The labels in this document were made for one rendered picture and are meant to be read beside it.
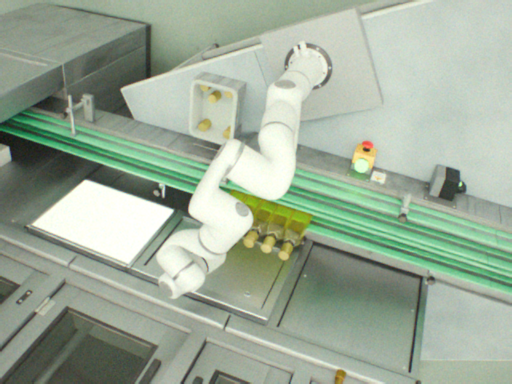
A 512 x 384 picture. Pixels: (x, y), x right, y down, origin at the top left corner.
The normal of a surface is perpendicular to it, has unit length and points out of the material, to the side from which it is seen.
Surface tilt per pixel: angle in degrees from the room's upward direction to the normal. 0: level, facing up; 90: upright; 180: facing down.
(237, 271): 90
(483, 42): 0
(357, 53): 3
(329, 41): 3
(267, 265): 90
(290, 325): 90
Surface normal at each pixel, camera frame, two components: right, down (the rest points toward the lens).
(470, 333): -0.34, 0.52
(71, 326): 0.12, -0.80
